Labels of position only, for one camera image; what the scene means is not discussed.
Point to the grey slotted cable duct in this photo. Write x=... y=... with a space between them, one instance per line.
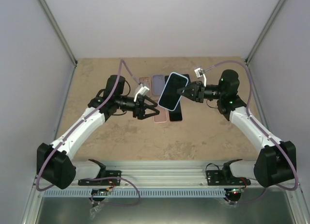
x=143 y=193

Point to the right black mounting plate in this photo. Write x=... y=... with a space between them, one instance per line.
x=217 y=177

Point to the phone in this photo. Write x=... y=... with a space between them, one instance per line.
x=176 y=115
x=170 y=97
x=187 y=75

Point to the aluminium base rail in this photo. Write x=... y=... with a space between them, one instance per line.
x=141 y=174

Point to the circuit board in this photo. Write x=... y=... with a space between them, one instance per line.
x=102 y=192
x=237 y=190

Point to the pale pink phone case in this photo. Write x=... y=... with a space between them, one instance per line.
x=161 y=117

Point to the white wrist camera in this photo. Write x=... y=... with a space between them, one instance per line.
x=199 y=72
x=140 y=90

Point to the left circuit board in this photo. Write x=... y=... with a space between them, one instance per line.
x=102 y=192

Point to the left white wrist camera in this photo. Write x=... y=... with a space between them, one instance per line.
x=140 y=90

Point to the right aluminium frame post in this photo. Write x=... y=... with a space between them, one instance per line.
x=271 y=20

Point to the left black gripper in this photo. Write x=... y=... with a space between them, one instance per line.
x=139 y=110

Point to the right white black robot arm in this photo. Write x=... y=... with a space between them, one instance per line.
x=276 y=161

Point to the clear plastic bag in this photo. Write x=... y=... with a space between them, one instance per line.
x=94 y=210

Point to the left aluminium frame post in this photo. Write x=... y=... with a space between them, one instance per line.
x=47 y=11

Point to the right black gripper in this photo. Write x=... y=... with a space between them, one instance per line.
x=197 y=93

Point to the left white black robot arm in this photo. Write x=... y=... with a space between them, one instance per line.
x=54 y=160

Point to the right circuit board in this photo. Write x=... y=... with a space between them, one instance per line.
x=237 y=190

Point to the lavender phone case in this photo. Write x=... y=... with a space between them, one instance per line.
x=158 y=84

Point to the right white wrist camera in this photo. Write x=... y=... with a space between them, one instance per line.
x=199 y=72

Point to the aluminium frame post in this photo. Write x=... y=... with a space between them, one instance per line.
x=47 y=11
x=271 y=20

